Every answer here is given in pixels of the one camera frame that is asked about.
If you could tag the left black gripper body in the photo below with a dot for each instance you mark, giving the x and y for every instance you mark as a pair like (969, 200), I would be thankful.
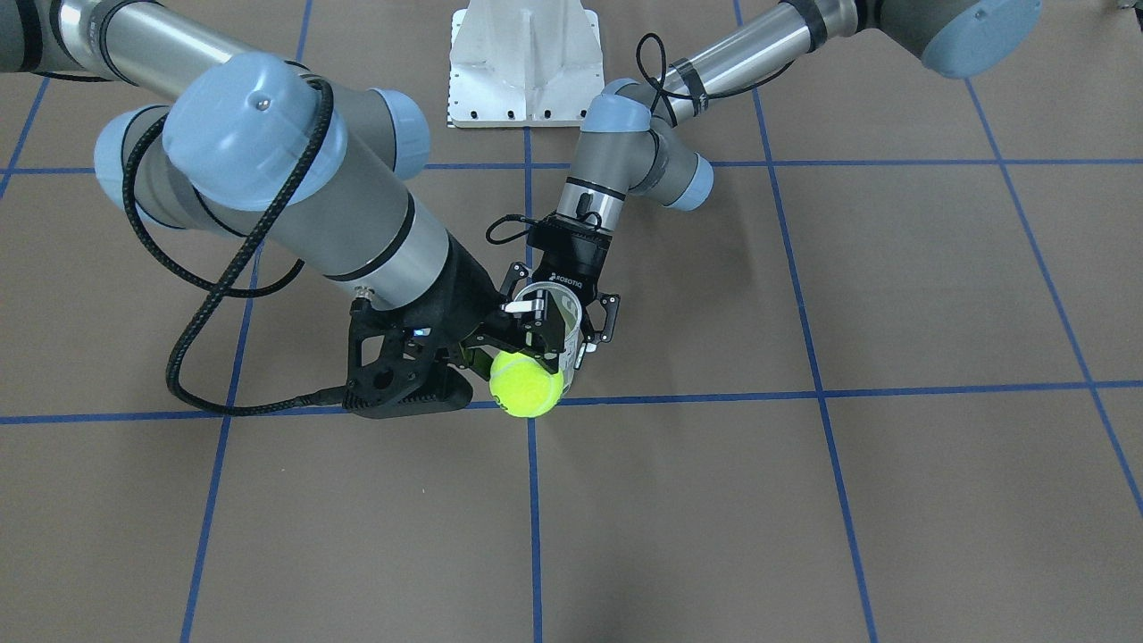
(571, 256)

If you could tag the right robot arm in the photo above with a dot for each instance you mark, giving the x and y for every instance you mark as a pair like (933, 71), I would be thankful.
(237, 123)

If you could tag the yellow tennis ball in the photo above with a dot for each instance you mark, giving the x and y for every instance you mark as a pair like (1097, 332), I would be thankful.
(521, 387)

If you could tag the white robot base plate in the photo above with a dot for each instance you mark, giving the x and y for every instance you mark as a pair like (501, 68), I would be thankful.
(516, 64)

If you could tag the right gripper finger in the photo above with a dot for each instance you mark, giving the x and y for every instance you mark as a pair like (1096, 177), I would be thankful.
(470, 355)
(538, 329)

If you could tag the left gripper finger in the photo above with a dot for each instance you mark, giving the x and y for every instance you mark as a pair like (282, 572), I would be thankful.
(591, 336)
(516, 276)

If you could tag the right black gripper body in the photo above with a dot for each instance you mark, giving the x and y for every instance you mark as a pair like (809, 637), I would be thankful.
(466, 284)

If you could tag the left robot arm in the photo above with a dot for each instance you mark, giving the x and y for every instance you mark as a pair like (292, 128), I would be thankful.
(628, 147)

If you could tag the Wilson tennis ball can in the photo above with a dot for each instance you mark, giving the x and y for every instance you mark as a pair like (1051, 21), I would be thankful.
(571, 310)

